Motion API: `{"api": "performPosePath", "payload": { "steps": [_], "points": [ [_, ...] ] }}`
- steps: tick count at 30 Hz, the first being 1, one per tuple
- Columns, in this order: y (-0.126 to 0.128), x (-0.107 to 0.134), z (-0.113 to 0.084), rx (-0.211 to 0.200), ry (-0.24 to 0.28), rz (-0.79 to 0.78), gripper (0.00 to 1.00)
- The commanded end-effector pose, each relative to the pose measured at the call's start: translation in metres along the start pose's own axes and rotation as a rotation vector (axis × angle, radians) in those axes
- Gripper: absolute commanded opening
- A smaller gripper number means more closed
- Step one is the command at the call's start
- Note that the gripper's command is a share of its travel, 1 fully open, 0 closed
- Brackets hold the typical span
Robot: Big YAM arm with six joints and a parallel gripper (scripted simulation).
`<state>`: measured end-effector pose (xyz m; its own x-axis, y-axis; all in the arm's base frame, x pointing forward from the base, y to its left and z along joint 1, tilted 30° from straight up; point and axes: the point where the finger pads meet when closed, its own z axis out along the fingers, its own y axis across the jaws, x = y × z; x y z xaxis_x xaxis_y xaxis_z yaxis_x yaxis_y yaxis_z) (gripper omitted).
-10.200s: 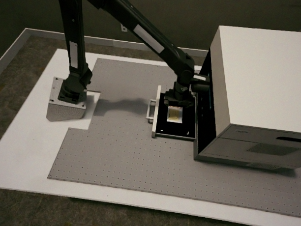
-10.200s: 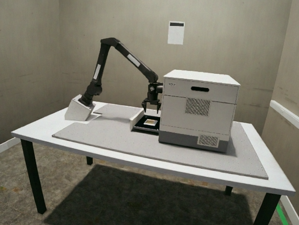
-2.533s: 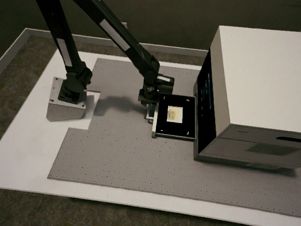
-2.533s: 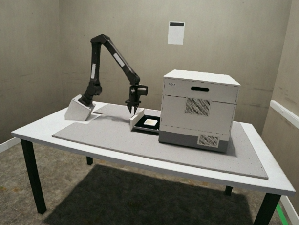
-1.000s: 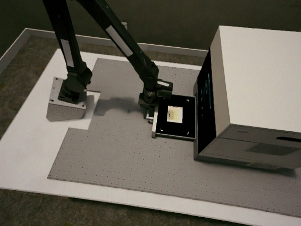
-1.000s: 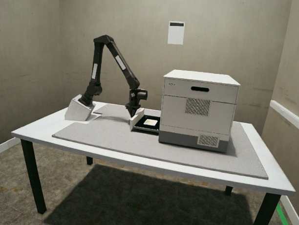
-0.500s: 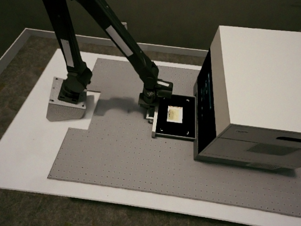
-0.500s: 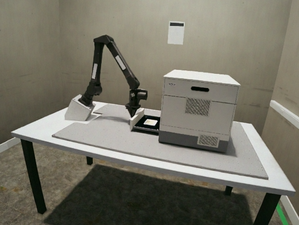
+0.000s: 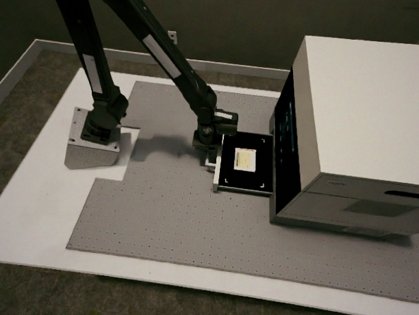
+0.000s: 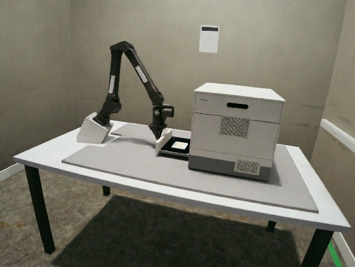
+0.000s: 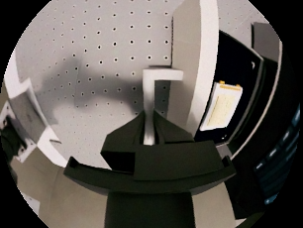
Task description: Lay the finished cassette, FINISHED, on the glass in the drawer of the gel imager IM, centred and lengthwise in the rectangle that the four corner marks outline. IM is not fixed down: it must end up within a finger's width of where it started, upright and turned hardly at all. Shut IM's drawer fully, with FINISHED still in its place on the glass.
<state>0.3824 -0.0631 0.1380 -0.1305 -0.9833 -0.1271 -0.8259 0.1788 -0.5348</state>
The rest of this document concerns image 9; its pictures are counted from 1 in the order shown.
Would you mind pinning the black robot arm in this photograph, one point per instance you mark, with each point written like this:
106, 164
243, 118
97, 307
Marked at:
109, 103

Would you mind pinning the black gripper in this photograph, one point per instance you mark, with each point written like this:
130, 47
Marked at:
207, 143

